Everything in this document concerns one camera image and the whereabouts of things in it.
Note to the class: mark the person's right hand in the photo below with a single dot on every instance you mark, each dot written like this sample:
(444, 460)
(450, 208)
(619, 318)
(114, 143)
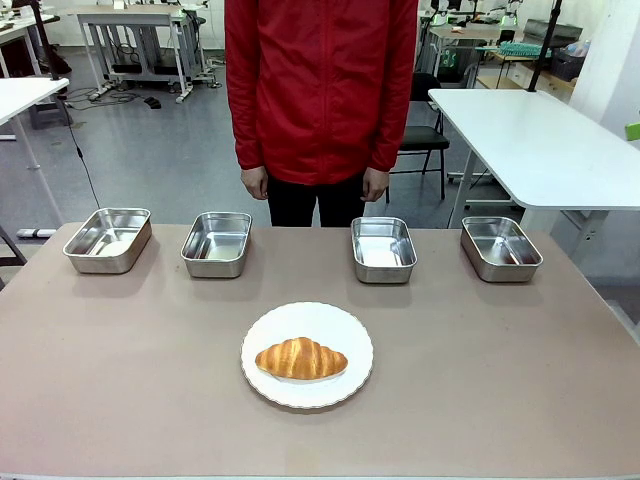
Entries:
(255, 182)

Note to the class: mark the person's left hand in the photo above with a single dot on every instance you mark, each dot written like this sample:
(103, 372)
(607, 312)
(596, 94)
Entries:
(375, 185)

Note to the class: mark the person's left forearm, red sleeve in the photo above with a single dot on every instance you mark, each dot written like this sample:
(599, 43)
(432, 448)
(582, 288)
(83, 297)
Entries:
(390, 130)

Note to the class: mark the person's right forearm, red sleeve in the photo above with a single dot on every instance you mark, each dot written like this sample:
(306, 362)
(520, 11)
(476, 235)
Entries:
(247, 130)

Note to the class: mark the rectangular stainless steel container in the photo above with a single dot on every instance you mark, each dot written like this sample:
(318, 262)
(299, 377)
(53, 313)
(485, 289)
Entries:
(217, 247)
(384, 252)
(501, 250)
(107, 242)

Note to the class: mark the black trousers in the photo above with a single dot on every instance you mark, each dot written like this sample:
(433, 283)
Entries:
(295, 202)

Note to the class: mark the black folding chair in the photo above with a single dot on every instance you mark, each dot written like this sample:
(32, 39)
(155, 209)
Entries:
(425, 135)

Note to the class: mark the red jacket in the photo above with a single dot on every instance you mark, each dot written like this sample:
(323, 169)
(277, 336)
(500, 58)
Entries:
(320, 85)

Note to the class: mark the black shoe-like object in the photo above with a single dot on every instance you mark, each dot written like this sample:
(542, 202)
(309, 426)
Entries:
(153, 103)

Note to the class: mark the white scalloped plate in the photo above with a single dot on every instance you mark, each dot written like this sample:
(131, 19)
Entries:
(307, 320)

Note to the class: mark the large white table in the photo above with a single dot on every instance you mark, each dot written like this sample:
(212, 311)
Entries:
(540, 145)

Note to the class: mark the golden brown croissant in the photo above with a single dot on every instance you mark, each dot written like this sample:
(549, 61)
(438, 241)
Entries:
(300, 359)

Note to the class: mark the teal green tray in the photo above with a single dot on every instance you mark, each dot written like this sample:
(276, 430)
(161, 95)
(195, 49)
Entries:
(520, 49)

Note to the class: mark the black stand pole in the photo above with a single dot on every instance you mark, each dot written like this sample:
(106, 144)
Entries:
(46, 45)
(545, 45)

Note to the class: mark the black storage bin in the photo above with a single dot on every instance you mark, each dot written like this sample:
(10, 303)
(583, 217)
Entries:
(566, 65)

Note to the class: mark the white table with thin leg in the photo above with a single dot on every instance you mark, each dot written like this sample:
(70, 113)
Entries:
(22, 95)

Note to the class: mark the bright green block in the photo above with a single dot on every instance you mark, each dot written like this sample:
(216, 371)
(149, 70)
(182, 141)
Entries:
(633, 131)

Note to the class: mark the grey workbench with metal frame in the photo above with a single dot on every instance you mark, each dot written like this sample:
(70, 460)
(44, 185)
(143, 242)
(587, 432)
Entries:
(135, 30)

